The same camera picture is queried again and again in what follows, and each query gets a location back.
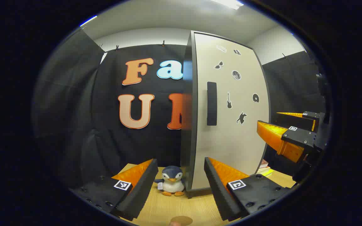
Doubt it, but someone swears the black backdrop cloth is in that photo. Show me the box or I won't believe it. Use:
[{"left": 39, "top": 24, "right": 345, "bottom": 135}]
[{"left": 32, "top": 27, "right": 326, "bottom": 189}]

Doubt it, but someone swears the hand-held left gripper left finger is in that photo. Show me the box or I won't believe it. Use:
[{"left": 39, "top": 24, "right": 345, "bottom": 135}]
[{"left": 71, "top": 159, "right": 159, "bottom": 221}]

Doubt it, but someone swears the black cabinet door handle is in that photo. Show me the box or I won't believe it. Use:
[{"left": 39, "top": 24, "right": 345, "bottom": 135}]
[{"left": 207, "top": 82, "right": 217, "bottom": 126}]

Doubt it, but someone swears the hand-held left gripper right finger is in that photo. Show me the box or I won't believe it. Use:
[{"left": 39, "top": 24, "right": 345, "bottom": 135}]
[{"left": 204, "top": 157, "right": 291, "bottom": 222}]

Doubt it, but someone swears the brown book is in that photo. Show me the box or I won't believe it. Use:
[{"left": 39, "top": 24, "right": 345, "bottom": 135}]
[{"left": 257, "top": 159, "right": 270, "bottom": 172}]

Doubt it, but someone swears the grey cabinet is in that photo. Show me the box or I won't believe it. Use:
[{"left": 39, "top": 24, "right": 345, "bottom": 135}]
[{"left": 180, "top": 30, "right": 271, "bottom": 198}]

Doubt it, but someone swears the ceiling light panel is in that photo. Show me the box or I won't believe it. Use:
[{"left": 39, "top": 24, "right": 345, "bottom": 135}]
[{"left": 211, "top": 0, "right": 244, "bottom": 10}]

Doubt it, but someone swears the penguin plush toy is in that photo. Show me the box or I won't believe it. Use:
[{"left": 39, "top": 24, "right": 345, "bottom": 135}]
[{"left": 154, "top": 166, "right": 186, "bottom": 197}]

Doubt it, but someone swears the round brown coaster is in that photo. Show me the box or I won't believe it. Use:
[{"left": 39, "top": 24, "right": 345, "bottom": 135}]
[{"left": 171, "top": 216, "right": 193, "bottom": 226}]

